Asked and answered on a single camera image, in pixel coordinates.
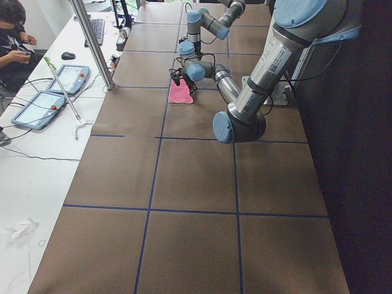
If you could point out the aluminium frame post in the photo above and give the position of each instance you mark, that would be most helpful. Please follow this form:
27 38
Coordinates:
94 47

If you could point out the black keyboard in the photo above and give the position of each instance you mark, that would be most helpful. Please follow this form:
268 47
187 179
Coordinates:
98 28

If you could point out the pink and grey towel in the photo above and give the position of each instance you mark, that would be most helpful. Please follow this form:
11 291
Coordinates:
179 94

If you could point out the crumpled white tissue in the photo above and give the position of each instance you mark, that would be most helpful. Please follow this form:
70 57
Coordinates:
17 231

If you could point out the blue teach pendant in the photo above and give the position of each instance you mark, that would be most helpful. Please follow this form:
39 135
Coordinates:
39 111
73 77

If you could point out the far blue teach pendant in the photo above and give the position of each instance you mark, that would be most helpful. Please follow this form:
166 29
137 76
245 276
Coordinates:
73 77

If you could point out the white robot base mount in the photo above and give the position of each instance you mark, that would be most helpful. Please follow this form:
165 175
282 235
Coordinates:
278 96

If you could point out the black monitor stand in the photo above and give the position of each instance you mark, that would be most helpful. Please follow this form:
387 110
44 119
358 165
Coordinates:
123 18

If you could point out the seated person in black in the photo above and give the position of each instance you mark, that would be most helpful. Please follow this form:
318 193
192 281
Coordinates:
17 61

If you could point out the black computer mouse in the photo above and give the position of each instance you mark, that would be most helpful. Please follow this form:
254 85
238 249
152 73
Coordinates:
67 56

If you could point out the long metal grabber stick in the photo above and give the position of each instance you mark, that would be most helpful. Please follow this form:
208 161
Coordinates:
80 121

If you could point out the near blue teach pendant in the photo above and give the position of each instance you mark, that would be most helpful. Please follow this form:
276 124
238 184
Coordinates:
39 111

